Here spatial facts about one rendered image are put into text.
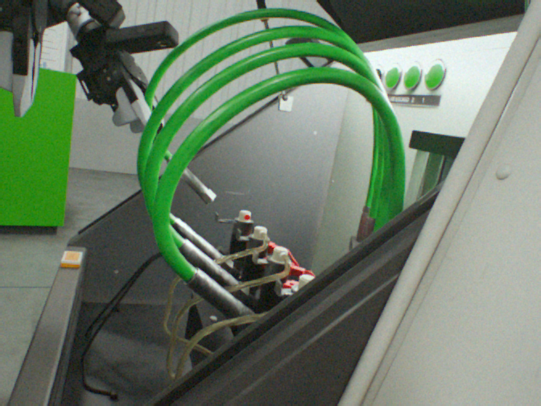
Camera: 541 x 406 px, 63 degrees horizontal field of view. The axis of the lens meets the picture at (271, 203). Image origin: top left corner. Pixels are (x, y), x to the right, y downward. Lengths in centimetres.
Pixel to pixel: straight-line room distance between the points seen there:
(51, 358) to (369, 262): 41
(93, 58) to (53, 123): 301
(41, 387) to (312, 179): 68
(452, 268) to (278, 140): 72
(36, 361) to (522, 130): 54
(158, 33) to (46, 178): 319
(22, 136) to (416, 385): 366
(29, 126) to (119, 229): 291
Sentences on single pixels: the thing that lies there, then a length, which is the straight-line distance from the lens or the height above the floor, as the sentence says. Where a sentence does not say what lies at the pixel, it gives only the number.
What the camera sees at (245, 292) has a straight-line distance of 49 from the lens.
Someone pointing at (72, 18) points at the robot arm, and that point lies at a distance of 85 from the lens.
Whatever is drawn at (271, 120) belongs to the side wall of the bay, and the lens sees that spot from 96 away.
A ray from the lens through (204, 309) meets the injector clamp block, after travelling 67.
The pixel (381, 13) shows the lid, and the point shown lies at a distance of 92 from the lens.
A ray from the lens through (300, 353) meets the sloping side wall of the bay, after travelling 32.
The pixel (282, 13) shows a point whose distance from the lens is 71.
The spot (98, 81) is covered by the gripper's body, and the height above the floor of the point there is 127.
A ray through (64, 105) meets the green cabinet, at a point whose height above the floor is 105.
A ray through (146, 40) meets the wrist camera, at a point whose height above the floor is 135.
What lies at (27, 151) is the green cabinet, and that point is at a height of 67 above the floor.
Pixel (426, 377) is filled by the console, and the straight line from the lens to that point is 29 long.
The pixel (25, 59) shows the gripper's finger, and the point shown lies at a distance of 57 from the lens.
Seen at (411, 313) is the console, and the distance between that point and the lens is 31.
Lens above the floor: 127
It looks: 11 degrees down
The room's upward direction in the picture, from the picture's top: 11 degrees clockwise
